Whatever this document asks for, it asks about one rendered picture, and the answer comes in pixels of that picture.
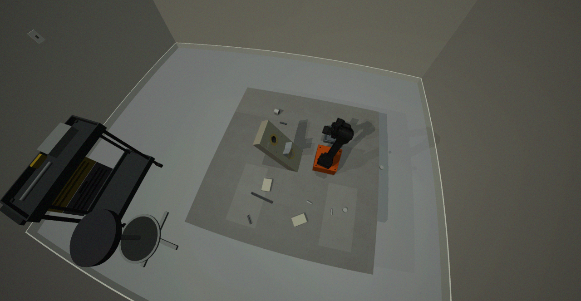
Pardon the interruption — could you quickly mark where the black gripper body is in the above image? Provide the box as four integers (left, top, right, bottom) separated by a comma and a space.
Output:
322, 126, 332, 135

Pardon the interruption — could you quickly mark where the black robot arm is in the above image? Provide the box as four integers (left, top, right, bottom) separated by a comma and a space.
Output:
317, 118, 354, 169

